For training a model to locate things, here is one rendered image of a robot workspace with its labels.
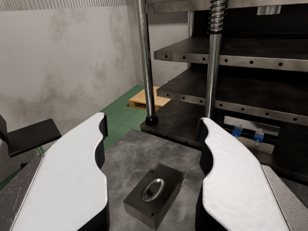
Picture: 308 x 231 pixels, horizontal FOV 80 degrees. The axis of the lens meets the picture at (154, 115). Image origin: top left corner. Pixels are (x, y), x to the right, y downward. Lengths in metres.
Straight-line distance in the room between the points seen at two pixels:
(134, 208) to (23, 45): 2.19
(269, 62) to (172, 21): 2.89
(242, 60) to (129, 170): 0.78
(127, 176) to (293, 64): 0.90
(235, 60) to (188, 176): 0.61
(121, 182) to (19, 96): 1.86
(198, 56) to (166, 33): 2.76
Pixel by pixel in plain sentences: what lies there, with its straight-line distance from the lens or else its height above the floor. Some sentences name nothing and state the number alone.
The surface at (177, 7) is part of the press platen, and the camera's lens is 1.13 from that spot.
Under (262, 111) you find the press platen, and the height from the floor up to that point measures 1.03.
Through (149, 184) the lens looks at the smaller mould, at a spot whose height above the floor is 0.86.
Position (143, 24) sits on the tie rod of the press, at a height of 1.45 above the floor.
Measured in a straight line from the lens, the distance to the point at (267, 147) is 1.19.
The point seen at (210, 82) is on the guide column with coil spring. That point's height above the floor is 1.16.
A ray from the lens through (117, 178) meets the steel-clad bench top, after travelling 0.99.
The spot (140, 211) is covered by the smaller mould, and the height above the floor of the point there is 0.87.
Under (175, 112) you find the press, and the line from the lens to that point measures 1.50.
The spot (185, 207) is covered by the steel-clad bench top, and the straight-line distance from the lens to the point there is 0.86.
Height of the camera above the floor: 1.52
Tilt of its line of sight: 30 degrees down
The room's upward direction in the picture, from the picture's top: 5 degrees counter-clockwise
